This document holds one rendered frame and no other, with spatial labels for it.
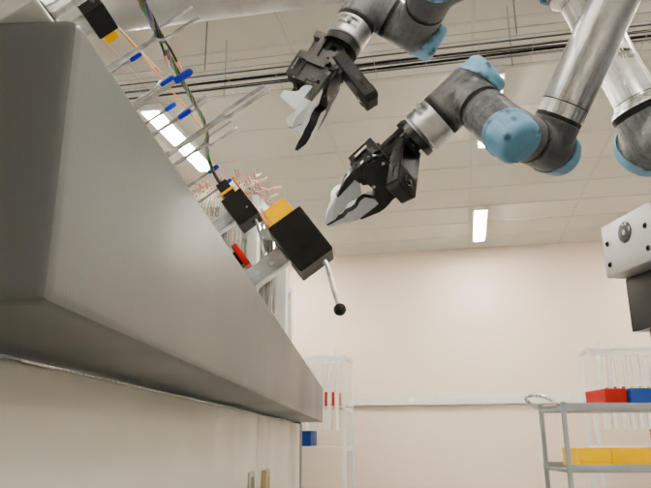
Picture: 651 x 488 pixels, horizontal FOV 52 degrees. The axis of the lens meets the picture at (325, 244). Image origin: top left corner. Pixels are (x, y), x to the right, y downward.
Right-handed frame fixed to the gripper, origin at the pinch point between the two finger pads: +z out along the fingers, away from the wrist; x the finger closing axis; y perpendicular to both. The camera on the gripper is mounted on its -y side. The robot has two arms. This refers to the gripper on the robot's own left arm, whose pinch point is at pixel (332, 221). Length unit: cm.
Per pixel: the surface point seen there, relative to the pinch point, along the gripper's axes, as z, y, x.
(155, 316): -9, -81, 41
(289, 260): -0.1, -35.4, 17.5
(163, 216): -11, -78, 43
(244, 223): 10.7, 1.7, 10.0
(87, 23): 3.8, 3.7, 47.3
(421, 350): 159, 600, -532
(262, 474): 16.7, -46.5, 6.3
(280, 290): 44, 84, -47
